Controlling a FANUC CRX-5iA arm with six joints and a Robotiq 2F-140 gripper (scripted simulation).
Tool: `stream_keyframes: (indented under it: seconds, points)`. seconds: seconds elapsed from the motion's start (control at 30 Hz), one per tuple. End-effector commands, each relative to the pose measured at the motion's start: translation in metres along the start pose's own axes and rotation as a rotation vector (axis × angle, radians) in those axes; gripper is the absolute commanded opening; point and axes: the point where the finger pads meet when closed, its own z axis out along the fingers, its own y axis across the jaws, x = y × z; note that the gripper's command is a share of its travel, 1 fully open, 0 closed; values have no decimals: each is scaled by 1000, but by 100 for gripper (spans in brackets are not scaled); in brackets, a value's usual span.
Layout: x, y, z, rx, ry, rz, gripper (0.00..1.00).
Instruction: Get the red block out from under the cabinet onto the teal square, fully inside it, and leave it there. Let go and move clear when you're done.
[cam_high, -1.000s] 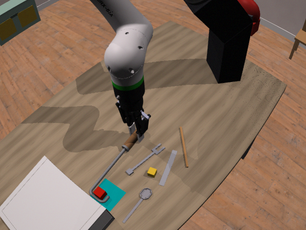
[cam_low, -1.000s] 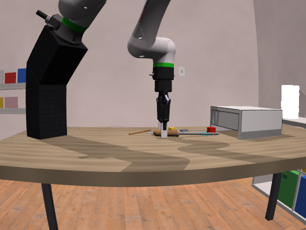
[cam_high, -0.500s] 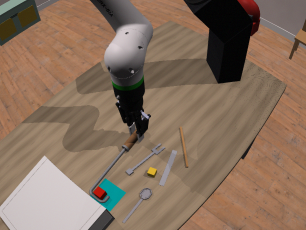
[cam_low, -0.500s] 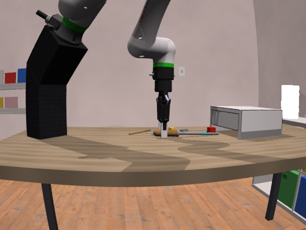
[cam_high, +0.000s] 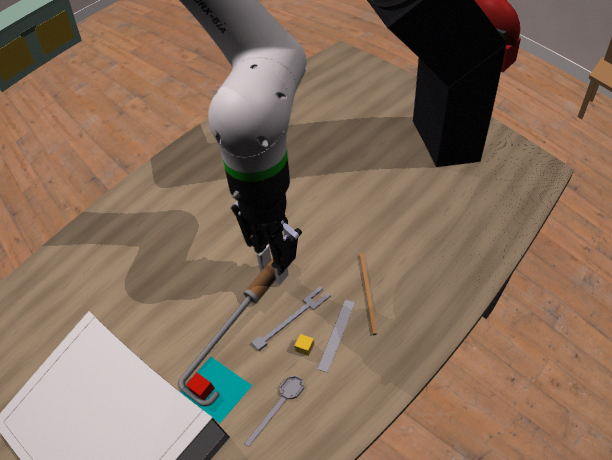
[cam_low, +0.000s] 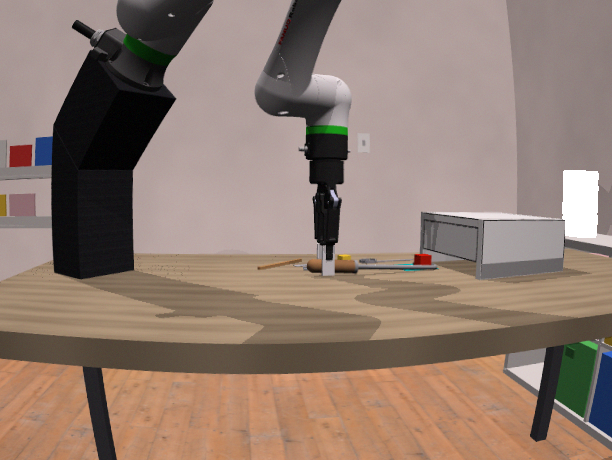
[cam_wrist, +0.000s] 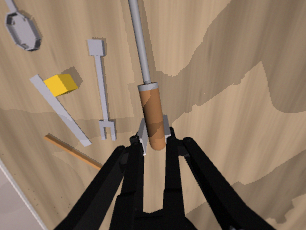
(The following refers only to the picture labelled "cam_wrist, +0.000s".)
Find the steel hook with wooden handle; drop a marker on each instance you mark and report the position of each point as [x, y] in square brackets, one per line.
[149, 92]

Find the grey spoon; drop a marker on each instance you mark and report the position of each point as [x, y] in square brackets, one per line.
[22, 32]

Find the grey flat bar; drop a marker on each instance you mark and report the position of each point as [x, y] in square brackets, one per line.
[60, 110]

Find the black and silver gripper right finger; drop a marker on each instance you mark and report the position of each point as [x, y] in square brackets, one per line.
[229, 209]

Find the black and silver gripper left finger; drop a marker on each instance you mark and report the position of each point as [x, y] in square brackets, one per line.
[89, 211]

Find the yellow block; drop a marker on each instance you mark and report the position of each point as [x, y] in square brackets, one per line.
[61, 84]

